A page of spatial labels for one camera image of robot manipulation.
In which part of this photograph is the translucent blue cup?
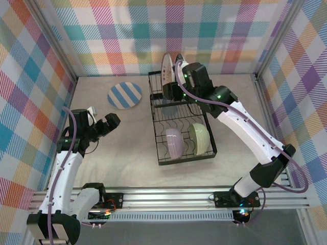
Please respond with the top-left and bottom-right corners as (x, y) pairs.
(160, 98), (178, 117)

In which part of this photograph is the small electronics board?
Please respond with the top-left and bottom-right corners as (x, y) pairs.
(232, 208), (251, 223)
(88, 209), (112, 222)

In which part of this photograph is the pale green bowl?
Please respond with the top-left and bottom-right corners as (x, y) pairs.
(188, 122), (211, 157)

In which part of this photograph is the aluminium side rail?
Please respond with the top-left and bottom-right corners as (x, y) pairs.
(252, 73), (316, 245)
(22, 76), (79, 245)

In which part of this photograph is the lilac bowl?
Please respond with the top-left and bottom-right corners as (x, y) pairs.
(165, 128), (184, 159)

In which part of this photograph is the slotted white cable duct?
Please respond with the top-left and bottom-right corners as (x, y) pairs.
(76, 211), (235, 223)

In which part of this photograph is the aluminium frame post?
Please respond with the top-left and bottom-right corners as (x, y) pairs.
(28, 0), (79, 82)
(254, 0), (307, 81)

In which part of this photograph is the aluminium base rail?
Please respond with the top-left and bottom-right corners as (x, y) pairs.
(28, 187), (310, 211)

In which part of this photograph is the black wire dish rack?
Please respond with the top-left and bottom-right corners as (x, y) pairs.
(147, 70), (218, 166)

